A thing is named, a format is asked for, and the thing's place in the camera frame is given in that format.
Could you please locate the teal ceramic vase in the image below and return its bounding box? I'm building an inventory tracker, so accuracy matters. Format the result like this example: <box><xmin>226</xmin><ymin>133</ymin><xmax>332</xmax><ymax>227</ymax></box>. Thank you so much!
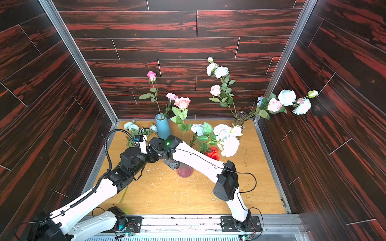
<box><xmin>155</xmin><ymin>113</ymin><xmax>172</xmax><ymax>140</ymax></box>

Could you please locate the small blue flower sprig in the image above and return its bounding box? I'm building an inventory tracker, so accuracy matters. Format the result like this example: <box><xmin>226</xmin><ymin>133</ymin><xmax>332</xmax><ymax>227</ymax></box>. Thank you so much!
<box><xmin>120</xmin><ymin>120</ymin><xmax>158</xmax><ymax>203</ymax></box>

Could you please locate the blue pink glass vase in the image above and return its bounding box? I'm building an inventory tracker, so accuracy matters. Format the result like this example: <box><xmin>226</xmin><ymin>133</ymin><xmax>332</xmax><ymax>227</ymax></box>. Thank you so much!
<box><xmin>176</xmin><ymin>163</ymin><xmax>194</xmax><ymax>178</ymax></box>

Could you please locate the blue carnation flower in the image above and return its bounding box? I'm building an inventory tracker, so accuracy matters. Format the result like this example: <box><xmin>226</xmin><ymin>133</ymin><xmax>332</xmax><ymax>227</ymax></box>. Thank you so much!
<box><xmin>190</xmin><ymin>124</ymin><xmax>204</xmax><ymax>147</ymax></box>

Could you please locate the pink carnation flower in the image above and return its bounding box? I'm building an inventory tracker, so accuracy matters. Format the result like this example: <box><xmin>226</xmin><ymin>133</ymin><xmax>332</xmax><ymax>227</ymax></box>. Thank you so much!
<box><xmin>164</xmin><ymin>93</ymin><xmax>179</xmax><ymax>118</ymax></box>

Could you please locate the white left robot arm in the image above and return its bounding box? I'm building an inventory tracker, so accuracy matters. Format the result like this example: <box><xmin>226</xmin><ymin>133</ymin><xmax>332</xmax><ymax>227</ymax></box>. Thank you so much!
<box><xmin>27</xmin><ymin>148</ymin><xmax>149</xmax><ymax>241</ymax></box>

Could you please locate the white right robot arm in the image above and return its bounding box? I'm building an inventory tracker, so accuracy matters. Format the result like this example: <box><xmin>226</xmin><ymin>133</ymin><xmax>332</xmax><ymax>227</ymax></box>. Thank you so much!
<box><xmin>149</xmin><ymin>135</ymin><xmax>251</xmax><ymax>226</ymax></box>

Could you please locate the clear ribbed glass vase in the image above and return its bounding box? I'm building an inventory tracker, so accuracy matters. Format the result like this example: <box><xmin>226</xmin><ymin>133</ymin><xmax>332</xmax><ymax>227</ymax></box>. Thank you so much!
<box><xmin>232</xmin><ymin>110</ymin><xmax>248</xmax><ymax>130</ymax></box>

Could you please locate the pink rose leafy stem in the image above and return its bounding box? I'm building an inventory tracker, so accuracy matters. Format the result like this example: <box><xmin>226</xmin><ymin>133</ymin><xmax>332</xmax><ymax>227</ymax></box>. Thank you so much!
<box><xmin>170</xmin><ymin>97</ymin><xmax>192</xmax><ymax>137</ymax></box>

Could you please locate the red rose flower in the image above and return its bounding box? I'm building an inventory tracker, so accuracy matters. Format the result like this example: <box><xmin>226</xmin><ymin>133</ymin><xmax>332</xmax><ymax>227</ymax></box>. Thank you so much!
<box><xmin>205</xmin><ymin>147</ymin><xmax>220</xmax><ymax>161</ymax></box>

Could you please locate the pink rose bud stem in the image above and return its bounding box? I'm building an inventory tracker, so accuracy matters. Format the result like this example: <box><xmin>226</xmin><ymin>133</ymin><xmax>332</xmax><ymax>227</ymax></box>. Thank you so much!
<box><xmin>139</xmin><ymin>71</ymin><xmax>161</xmax><ymax>113</ymax></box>

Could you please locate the blue pink flower spray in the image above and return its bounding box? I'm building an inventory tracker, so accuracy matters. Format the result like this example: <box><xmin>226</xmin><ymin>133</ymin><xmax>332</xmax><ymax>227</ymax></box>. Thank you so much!
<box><xmin>248</xmin><ymin>90</ymin><xmax>319</xmax><ymax>119</ymax></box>

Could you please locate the black coiled left cable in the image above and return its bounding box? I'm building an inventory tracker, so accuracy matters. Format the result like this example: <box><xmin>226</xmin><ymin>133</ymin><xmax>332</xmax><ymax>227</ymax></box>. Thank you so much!
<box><xmin>69</xmin><ymin>129</ymin><xmax>139</xmax><ymax>211</ymax></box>

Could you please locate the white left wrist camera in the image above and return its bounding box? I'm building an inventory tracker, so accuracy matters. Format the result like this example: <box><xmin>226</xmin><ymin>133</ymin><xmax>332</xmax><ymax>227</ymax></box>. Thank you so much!
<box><xmin>134</xmin><ymin>135</ymin><xmax>147</xmax><ymax>154</ymax></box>

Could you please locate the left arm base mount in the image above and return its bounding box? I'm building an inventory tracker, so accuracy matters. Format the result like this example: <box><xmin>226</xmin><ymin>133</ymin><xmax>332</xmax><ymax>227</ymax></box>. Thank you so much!
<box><xmin>108</xmin><ymin>206</ymin><xmax>143</xmax><ymax>234</ymax></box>

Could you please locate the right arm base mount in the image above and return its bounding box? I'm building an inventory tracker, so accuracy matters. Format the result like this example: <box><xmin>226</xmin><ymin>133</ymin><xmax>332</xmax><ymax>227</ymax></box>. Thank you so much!
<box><xmin>220</xmin><ymin>215</ymin><xmax>262</xmax><ymax>233</ymax></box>

